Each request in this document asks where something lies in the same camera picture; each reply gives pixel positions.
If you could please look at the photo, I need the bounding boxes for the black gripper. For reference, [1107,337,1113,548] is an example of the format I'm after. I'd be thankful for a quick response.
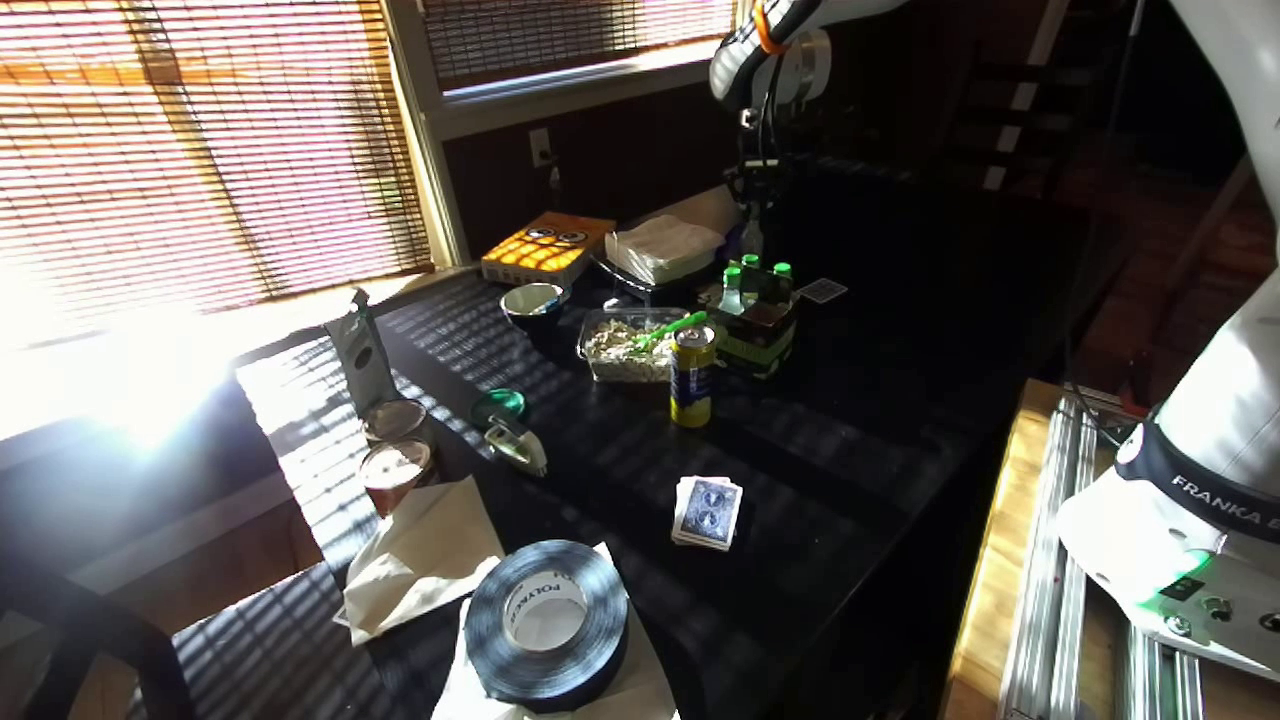
[726,118,805,255]

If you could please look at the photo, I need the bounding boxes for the black bottle case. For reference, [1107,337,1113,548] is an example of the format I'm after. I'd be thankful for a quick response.
[696,283,805,382]

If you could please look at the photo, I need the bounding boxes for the white folded towel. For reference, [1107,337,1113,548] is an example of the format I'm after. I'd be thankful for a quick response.
[601,178,743,291]

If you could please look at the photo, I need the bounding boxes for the yellow and blue can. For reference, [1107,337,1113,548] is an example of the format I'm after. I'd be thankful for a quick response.
[670,325,719,433]

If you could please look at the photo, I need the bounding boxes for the clear plastic food container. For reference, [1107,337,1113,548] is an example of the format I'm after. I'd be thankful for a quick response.
[572,304,717,388]

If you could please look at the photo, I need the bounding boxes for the black bowl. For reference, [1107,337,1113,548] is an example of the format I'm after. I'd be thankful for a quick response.
[495,277,570,325]

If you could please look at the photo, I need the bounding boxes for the narrow slatted window blind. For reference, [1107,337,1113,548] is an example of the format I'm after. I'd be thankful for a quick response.
[421,0,735,90]

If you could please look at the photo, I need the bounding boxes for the small blue white card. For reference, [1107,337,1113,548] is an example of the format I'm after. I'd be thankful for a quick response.
[670,470,747,555]

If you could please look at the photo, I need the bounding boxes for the green round lid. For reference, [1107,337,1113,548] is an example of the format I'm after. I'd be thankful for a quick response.
[478,382,533,425]

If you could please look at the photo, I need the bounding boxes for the small round cup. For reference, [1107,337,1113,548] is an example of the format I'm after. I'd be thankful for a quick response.
[364,395,432,447]
[357,435,441,516]

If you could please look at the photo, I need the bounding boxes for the white folded napkin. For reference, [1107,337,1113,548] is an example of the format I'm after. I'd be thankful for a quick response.
[332,470,507,648]

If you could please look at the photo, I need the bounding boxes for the blue-grey tape roll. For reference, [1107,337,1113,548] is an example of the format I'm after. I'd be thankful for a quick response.
[462,535,634,712]

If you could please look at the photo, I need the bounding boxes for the black chair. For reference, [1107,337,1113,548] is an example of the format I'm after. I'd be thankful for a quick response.
[0,544,197,720]

